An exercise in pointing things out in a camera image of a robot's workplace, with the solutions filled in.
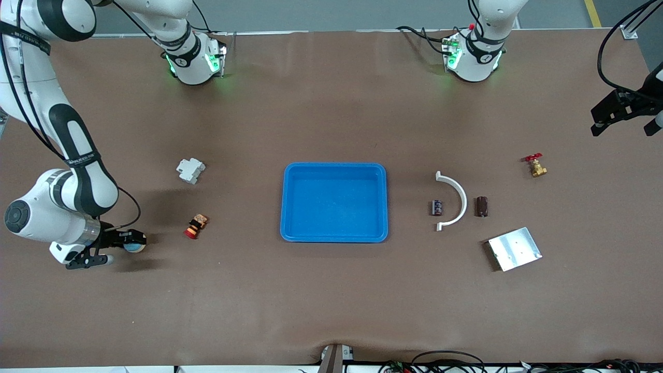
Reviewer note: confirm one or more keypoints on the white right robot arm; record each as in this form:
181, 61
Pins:
39, 210

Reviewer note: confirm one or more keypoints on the white curved bracket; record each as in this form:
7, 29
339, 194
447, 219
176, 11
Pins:
463, 203

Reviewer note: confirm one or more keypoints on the aluminium frame profile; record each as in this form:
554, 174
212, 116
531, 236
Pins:
630, 32

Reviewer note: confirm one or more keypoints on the white circuit breaker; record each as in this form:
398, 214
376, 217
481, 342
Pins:
190, 170

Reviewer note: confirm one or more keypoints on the brown cylindrical capacitor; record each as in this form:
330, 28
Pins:
482, 206
437, 207

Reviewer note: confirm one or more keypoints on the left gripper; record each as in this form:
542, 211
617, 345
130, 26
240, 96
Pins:
638, 102

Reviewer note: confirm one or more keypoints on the silver metal plate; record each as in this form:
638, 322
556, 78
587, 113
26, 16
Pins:
515, 249

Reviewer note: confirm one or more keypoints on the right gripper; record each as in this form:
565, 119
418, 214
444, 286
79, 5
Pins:
110, 238

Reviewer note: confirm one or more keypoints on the brown table mat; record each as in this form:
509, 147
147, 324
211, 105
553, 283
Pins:
331, 290

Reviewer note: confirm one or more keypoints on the light blue dome bell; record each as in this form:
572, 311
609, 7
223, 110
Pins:
137, 246

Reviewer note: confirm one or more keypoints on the metal camera stand post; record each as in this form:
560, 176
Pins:
331, 362

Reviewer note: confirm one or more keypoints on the red button with orange base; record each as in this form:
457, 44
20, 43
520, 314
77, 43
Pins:
197, 225

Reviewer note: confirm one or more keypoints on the blue plastic tray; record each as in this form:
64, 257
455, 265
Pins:
336, 207

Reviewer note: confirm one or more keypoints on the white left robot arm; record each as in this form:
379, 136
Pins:
481, 52

